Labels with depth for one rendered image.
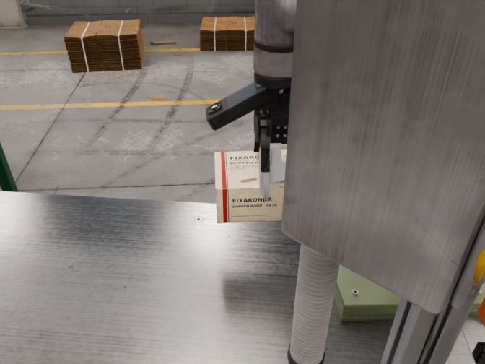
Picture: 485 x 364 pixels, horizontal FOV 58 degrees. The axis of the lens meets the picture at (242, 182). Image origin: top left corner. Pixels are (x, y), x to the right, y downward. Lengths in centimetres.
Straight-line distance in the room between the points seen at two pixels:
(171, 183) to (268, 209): 182
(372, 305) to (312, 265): 46
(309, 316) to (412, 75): 25
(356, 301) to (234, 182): 29
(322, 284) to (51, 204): 85
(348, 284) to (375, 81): 65
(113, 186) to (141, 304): 182
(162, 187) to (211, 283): 173
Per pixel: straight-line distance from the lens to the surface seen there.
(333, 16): 19
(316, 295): 35
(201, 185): 252
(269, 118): 71
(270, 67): 67
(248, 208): 76
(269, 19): 65
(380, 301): 79
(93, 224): 102
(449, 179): 19
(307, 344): 41
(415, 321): 45
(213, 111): 72
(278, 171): 73
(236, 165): 80
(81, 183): 269
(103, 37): 423
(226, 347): 76
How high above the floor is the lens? 146
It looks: 35 degrees down
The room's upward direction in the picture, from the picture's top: straight up
